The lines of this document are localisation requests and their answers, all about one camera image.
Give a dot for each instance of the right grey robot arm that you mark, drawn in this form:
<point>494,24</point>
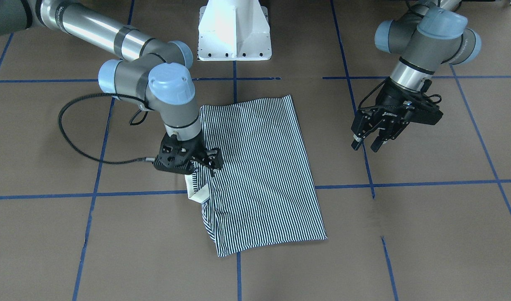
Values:
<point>150,73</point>

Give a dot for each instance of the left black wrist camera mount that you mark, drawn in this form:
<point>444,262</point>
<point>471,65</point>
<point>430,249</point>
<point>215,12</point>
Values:
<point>421,108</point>

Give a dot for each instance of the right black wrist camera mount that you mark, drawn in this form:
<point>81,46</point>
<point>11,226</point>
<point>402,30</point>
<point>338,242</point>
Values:
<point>178,156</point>

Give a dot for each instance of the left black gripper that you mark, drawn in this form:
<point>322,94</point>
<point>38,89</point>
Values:
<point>392,99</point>

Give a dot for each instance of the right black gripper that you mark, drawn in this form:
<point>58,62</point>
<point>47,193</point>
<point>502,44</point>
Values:
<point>197,149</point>

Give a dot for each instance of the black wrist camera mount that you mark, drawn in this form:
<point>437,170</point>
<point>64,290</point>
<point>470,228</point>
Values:
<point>178,156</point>
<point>421,108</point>

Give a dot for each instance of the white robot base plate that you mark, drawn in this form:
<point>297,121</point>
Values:
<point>234,30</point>

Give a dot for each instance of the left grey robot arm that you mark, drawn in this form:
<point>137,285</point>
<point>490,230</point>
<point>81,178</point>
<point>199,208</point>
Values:
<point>431,33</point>

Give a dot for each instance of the striped polo shirt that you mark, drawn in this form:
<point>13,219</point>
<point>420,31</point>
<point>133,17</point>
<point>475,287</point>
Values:
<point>265,193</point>

